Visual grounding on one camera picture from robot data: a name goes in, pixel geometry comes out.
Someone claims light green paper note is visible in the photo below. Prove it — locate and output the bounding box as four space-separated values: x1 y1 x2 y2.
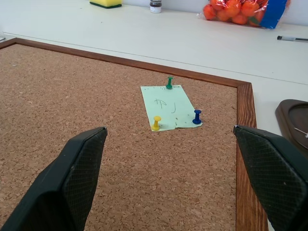
140 84 203 132

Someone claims blue push pin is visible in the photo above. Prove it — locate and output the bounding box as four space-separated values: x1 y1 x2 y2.
192 109 202 125

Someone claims yellow push pin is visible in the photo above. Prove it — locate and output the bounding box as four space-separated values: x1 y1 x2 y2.
151 115 162 131

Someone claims yellow green sponge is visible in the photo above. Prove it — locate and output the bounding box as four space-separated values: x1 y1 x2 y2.
89 0 123 9

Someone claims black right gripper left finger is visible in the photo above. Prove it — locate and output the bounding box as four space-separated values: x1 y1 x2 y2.
0 126 108 231

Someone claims small dark-lidded jar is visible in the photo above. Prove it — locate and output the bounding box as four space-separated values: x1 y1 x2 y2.
149 0 162 13

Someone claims wood-framed cork board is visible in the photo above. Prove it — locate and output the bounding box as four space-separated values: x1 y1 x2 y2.
0 37 269 231

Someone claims black pen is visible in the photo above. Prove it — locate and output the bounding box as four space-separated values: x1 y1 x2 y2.
277 35 308 42

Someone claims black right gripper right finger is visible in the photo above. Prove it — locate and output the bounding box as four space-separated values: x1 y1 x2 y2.
233 125 308 231

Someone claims bag of oranges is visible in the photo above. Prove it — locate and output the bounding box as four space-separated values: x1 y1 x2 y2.
196 0 291 30

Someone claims dark brown wooden tray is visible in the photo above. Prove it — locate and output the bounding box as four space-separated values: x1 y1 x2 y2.
275 99 308 159

